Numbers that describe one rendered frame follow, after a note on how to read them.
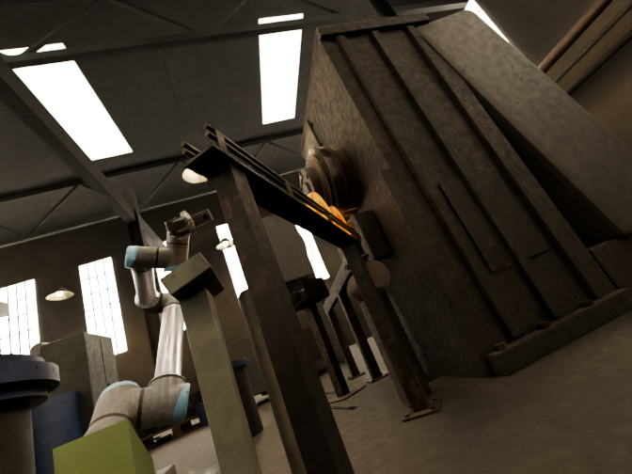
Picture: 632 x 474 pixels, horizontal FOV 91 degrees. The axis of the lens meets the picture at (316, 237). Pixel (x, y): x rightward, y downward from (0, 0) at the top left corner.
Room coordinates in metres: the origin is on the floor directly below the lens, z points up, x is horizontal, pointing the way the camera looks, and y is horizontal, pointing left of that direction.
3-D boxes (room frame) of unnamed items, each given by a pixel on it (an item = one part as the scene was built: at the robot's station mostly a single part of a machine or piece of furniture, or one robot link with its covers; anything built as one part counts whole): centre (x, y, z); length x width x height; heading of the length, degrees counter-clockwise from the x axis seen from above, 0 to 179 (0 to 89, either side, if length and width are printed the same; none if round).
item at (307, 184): (1.62, -0.07, 1.11); 0.28 x 0.06 x 0.28; 15
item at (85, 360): (3.72, 3.24, 0.75); 0.70 x 0.48 x 1.50; 15
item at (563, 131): (1.95, -1.33, 0.89); 1.04 x 0.95 x 1.78; 105
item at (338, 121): (1.77, -0.58, 0.88); 1.08 x 0.73 x 1.76; 15
